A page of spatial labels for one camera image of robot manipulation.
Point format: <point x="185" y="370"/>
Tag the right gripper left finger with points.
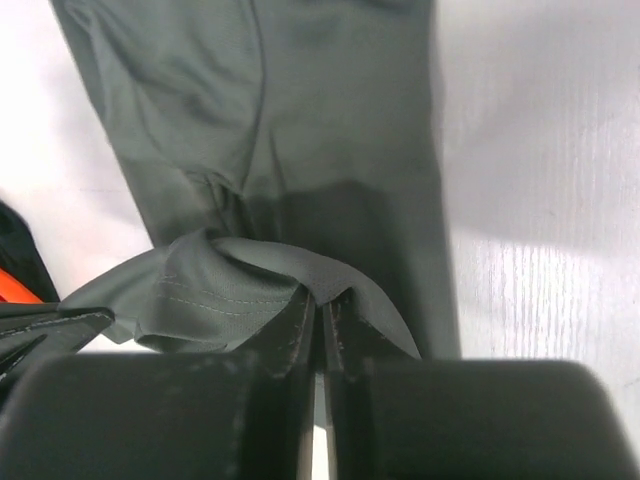
<point x="273" y="401"/>

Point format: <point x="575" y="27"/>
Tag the orange folded t shirt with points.
<point x="12" y="291"/>

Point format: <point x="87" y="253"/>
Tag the black folded t shirt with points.
<point x="20" y="257"/>

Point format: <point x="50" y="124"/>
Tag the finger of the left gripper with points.
<point x="33" y="333"/>

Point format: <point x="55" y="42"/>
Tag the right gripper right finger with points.
<point x="373" y="389"/>

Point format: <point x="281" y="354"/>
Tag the dark grey t shirt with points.
<point x="270" y="146"/>

